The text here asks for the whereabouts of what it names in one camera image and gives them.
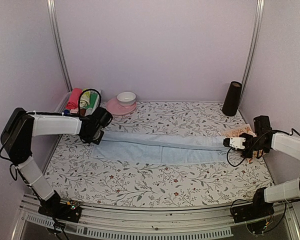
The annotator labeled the light blue towel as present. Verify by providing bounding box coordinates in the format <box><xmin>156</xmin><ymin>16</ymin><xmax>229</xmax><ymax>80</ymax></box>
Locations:
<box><xmin>90</xmin><ymin>131</ymin><xmax>228</xmax><ymax>165</ymax></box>

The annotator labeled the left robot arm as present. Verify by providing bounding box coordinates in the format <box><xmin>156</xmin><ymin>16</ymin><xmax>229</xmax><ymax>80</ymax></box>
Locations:
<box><xmin>0</xmin><ymin>107</ymin><xmax>113</xmax><ymax>217</ymax></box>

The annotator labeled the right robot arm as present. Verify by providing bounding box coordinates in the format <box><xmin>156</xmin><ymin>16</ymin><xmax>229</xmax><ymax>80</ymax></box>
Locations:
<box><xmin>239</xmin><ymin>115</ymin><xmax>300</xmax><ymax>218</ymax></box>

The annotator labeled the orange patterned towel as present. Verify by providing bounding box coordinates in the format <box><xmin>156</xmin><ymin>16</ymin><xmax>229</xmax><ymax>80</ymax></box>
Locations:
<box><xmin>221</xmin><ymin>124</ymin><xmax>257</xmax><ymax>167</ymax></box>

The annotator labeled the green rolled towel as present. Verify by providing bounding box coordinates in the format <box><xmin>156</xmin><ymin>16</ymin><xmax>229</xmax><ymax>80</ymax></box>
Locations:
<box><xmin>85</xmin><ymin>92</ymin><xmax>100</xmax><ymax>116</ymax></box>

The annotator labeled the pink plate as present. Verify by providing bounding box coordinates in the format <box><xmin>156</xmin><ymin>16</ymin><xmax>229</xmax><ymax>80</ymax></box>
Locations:
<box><xmin>105</xmin><ymin>97</ymin><xmax>137</xmax><ymax>116</ymax></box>

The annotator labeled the yellow-green rolled towel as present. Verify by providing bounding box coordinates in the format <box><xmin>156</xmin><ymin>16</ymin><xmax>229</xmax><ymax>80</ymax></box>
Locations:
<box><xmin>78</xmin><ymin>89</ymin><xmax>91</xmax><ymax>110</ymax></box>

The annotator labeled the pink rolled towel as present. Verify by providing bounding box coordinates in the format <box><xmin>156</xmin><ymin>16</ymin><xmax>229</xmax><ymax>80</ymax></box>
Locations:
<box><xmin>65</xmin><ymin>88</ymin><xmax>83</xmax><ymax>110</ymax></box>

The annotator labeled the white plastic basket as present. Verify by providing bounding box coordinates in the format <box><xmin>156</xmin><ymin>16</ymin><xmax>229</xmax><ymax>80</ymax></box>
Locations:
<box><xmin>55</xmin><ymin>88</ymin><xmax>102</xmax><ymax>117</ymax></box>

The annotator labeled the white bowl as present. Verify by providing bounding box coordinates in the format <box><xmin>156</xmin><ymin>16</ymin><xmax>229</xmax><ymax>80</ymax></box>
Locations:
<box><xmin>116</xmin><ymin>91</ymin><xmax>136</xmax><ymax>107</ymax></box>

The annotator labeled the dark brown cylinder cup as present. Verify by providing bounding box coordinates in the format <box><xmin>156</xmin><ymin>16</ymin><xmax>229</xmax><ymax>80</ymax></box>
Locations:
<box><xmin>221</xmin><ymin>81</ymin><xmax>242</xmax><ymax>117</ymax></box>

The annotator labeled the left black cable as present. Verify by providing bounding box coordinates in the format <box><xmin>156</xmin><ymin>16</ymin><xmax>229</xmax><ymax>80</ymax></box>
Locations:
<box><xmin>76</xmin><ymin>87</ymin><xmax>103</xmax><ymax>118</ymax></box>

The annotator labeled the black cable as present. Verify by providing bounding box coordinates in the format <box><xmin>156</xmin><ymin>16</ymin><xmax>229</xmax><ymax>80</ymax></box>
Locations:
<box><xmin>226</xmin><ymin>128</ymin><xmax>300</xmax><ymax>168</ymax></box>
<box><xmin>76</xmin><ymin>87</ymin><xmax>103</xmax><ymax>118</ymax></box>

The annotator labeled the right black cable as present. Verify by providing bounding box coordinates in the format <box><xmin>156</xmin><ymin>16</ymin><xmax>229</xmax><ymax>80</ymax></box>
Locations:
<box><xmin>226</xmin><ymin>128</ymin><xmax>300</xmax><ymax>168</ymax></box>

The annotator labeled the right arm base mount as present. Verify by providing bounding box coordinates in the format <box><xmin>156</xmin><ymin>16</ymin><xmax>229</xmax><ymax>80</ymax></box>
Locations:
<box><xmin>230</xmin><ymin>200</ymin><xmax>275</xmax><ymax>223</ymax></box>

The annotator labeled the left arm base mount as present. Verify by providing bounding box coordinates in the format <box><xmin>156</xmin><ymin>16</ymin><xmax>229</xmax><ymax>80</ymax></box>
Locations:
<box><xmin>38</xmin><ymin>192</ymin><xmax>82</xmax><ymax>223</ymax></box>

